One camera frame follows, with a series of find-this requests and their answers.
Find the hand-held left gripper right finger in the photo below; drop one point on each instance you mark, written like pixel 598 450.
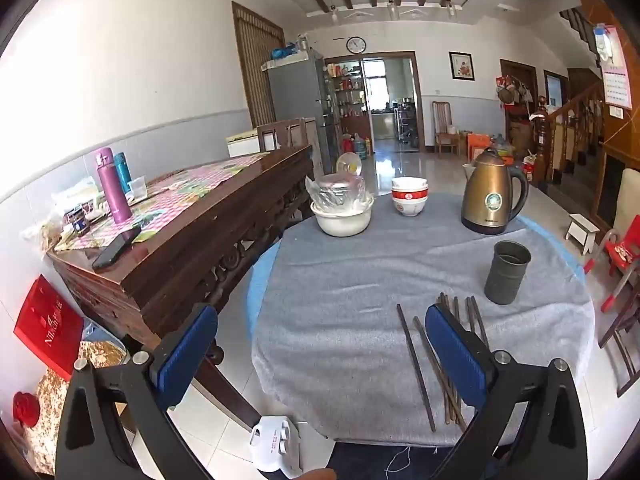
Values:
pixel 452 355

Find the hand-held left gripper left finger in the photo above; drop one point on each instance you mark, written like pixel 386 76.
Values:
pixel 187 345

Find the single dark wooden chopstick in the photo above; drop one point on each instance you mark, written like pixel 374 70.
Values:
pixel 415 365
pixel 425 342

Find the bunch of dark chopsticks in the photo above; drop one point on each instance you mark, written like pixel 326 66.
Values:
pixel 470 315

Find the dark metal chopstick cup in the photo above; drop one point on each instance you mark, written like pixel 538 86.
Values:
pixel 505 280

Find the carved dark wooden sideboard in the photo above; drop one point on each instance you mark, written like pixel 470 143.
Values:
pixel 175 260

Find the blue table cover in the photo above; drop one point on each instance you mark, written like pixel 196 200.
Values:
pixel 260 280

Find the grey table cloth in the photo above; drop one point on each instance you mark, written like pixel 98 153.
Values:
pixel 350 310

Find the black smartphone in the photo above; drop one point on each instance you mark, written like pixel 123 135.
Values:
pixel 115 252

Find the white electric heater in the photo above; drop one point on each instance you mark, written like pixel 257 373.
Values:
pixel 275 442

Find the dark blue cloth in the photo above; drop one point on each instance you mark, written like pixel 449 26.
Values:
pixel 370 462

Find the red gift box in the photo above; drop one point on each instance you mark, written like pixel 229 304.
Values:
pixel 47 330

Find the gold patterned bag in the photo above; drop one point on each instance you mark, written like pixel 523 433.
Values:
pixel 50 400

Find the white bowl with red band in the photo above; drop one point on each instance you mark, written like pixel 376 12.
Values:
pixel 410 180
pixel 410 191
pixel 410 206

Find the pink patterned tablecloth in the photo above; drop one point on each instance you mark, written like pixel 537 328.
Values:
pixel 200 185

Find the bronze electric kettle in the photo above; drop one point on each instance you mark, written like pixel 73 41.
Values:
pixel 487 195

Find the clear plastic container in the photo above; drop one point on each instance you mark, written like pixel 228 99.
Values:
pixel 137 187

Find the pink thermos bottle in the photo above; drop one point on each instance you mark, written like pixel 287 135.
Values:
pixel 115 190

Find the dark wooden chair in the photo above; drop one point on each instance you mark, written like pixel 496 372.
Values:
pixel 625 340

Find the red round ornament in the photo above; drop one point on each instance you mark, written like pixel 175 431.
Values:
pixel 26 407

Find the white small stool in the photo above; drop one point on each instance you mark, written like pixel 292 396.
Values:
pixel 582 230

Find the pile of snack packets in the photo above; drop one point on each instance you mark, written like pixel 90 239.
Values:
pixel 55 220

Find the teal thermos bottle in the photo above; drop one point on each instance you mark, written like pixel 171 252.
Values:
pixel 123 170

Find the red child chair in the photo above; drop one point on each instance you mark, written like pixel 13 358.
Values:
pixel 620 255

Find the clear plastic bag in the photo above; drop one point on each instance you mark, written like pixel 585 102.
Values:
pixel 316 195

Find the metal pot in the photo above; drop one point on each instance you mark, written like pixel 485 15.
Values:
pixel 340 187

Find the white chest freezer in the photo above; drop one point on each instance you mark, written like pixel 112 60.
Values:
pixel 242 144

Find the orange cardboard box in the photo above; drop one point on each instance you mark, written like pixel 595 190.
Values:
pixel 478 144

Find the white table fan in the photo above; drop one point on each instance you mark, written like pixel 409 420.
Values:
pixel 348 165

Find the wooden dining chair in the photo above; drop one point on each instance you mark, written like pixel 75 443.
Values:
pixel 444 120

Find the wooden staircase railing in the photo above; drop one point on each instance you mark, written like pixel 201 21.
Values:
pixel 565 125

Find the grey refrigerator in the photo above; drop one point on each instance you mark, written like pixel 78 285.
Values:
pixel 295 95

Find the kitchen shelf with bottles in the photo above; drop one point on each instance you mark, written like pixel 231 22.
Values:
pixel 345 90

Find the wooden lattice door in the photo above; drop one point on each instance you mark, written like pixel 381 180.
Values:
pixel 257 60

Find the framed wall picture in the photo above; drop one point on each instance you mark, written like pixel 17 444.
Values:
pixel 461 66

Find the wall calendar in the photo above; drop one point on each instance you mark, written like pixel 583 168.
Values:
pixel 616 80

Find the round wall clock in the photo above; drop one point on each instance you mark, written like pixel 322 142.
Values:
pixel 356 45

